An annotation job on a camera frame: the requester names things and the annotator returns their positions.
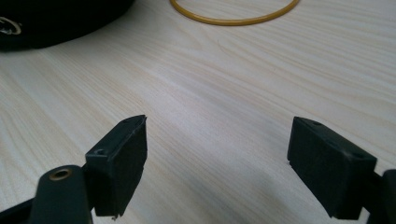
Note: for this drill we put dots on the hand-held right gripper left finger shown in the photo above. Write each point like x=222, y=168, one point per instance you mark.
x=120, y=169

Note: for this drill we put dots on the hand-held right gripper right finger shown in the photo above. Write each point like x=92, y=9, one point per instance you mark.
x=327, y=174

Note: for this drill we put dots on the black round object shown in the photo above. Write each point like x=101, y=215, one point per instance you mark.
x=56, y=21

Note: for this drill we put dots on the yellow rubber band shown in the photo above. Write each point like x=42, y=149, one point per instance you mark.
x=233, y=21

